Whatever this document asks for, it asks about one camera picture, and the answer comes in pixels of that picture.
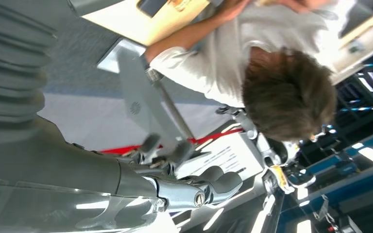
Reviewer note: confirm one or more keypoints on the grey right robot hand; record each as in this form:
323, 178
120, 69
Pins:
61, 173

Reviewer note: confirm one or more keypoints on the person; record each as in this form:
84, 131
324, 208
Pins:
238, 54

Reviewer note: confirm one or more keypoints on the grey kiosk stand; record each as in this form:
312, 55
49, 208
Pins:
138, 96

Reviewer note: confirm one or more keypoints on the red barrier strip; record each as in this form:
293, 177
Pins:
215, 135

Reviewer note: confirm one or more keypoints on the white sign board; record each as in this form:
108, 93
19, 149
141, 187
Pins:
225, 154

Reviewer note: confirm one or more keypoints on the black smartphone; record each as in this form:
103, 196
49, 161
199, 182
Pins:
151, 6

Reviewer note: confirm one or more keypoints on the blue metal rack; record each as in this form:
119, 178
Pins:
360, 180

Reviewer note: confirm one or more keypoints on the chrome stanchion post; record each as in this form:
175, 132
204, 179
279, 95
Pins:
173, 109

